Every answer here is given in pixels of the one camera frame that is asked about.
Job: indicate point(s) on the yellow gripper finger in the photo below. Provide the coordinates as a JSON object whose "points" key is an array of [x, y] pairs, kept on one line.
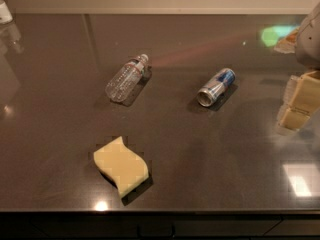
{"points": [[291, 119]]}

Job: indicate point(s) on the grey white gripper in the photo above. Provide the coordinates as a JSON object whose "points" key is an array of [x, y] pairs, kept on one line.
{"points": [[310, 44]]}

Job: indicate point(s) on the red bull can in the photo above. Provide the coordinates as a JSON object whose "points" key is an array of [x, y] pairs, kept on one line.
{"points": [[215, 87]]}

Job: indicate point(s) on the clear plastic water bottle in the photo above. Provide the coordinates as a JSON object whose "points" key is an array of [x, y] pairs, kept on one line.
{"points": [[120, 86]]}

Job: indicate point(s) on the yellow wavy sponge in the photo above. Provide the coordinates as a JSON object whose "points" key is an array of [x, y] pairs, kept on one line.
{"points": [[121, 165]]}

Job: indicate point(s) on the white object at top left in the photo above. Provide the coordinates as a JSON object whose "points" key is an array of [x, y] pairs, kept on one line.
{"points": [[5, 14]]}

